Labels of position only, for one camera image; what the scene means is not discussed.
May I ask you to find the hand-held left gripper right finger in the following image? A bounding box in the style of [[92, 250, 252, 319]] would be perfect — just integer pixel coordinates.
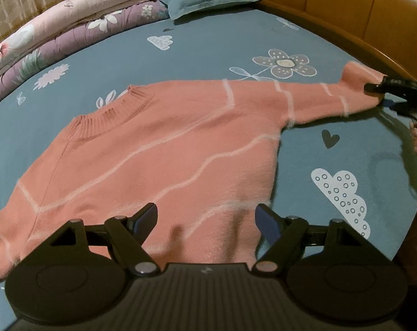
[[252, 203, 373, 278]]

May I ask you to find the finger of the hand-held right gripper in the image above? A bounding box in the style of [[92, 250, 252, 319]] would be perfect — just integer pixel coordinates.
[[381, 98, 417, 116], [363, 77, 417, 94]]

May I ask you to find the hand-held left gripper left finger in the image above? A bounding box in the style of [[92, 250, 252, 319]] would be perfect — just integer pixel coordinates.
[[39, 202, 161, 278]]

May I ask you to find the pink knit sweater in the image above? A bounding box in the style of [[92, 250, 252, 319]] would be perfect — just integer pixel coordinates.
[[0, 61, 388, 280]]

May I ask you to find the wooden bed headboard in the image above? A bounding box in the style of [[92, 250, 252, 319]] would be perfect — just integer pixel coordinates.
[[229, 0, 417, 87]]

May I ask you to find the pink floral quilt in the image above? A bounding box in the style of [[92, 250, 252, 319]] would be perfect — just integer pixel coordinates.
[[0, 0, 181, 83]]

